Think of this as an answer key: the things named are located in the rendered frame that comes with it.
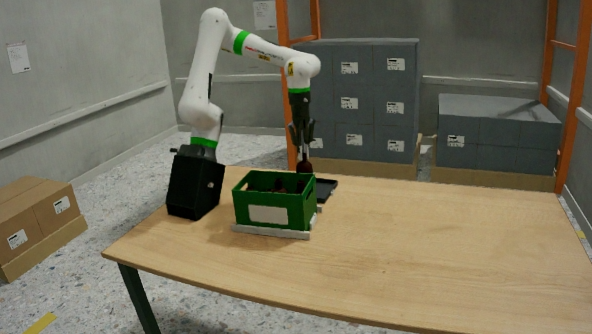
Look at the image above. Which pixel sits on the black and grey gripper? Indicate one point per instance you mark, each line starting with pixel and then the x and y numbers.
pixel 300 120

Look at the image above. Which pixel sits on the green bottle crate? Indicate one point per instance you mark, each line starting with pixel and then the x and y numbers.
pixel 276 210

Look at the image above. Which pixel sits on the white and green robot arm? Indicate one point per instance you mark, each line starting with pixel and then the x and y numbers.
pixel 206 120

